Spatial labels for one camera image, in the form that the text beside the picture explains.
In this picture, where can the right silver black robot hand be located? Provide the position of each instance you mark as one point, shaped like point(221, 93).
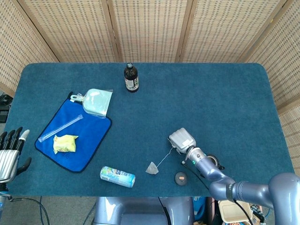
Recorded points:
point(182, 140)

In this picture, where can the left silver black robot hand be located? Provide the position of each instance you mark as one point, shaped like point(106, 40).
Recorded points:
point(8, 159)

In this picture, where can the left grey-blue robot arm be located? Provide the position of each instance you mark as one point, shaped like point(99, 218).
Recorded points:
point(2, 208)

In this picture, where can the black teapot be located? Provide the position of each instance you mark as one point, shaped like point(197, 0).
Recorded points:
point(215, 157)

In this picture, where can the small black round lid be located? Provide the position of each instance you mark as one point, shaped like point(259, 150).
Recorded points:
point(181, 178)

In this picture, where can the dark glass bottle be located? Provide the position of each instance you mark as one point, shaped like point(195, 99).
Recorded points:
point(131, 79)

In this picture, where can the light blue dustpan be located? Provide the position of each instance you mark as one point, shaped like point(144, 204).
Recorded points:
point(97, 103)

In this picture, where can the teal table carpet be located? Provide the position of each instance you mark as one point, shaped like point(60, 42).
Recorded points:
point(175, 105)

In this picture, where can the black equipment on floor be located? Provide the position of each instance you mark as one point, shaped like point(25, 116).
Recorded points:
point(4, 110)

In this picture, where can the yellow-green snack packet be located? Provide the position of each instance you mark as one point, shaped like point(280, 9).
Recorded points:
point(65, 144)

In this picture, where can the wrapped clear drinking straw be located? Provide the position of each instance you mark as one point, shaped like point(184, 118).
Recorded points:
point(61, 127)

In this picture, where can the blue package under table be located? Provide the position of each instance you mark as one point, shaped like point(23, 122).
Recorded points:
point(199, 207)

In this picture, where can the light blue drink can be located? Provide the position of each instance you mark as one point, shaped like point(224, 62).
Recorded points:
point(117, 177)

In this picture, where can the grey-blue robot torso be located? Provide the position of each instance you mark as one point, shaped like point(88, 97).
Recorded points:
point(140, 211)

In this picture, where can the blue microfibre cloth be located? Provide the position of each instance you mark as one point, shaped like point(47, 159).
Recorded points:
point(89, 138)

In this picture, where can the beige takeaway food box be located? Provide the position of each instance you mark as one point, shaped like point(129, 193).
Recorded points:
point(232, 212)

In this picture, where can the woven wicker folding screen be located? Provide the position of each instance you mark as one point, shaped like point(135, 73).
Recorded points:
point(150, 28)

